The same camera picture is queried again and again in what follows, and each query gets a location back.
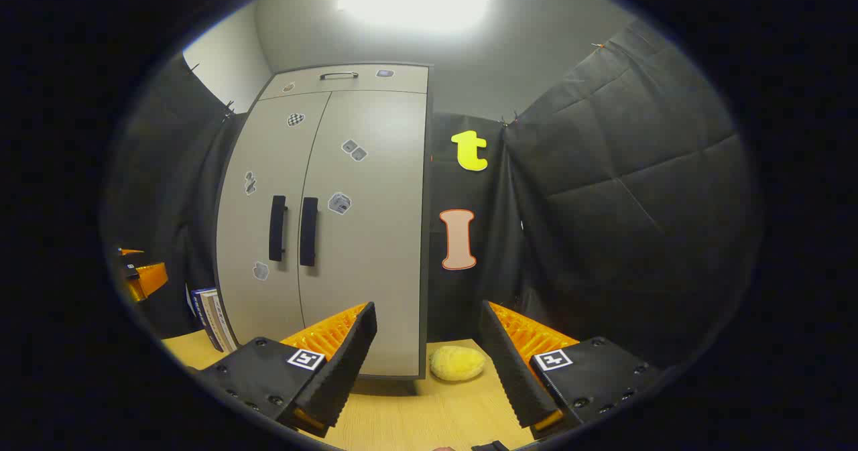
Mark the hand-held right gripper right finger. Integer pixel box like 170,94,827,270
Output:
477,300,664,440

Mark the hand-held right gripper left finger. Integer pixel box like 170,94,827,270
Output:
190,302,378,438

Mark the black door handle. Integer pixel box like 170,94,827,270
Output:
299,197,319,267
268,195,288,263

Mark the grey double-door shoe cabinet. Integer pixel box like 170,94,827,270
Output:
214,62,434,379

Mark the grey cabinet drawer front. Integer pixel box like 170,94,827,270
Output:
258,64,430,101

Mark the yellow sponge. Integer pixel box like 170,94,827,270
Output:
430,345,486,382

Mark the white blue booklet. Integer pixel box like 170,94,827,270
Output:
190,287,239,353

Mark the black backdrop cloth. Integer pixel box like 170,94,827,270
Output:
101,56,245,341
427,19,761,371

